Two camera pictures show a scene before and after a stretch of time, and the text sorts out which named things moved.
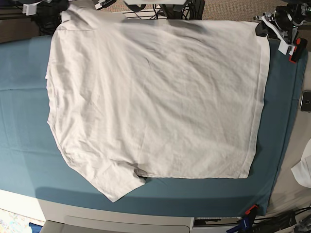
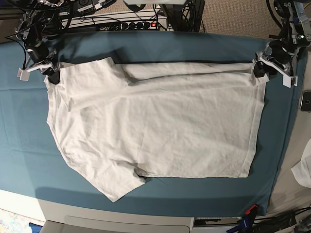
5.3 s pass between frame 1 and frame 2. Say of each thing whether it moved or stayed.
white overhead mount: stayed
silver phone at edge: stayed
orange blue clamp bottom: stayed
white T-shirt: moved
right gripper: moved
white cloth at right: stayed
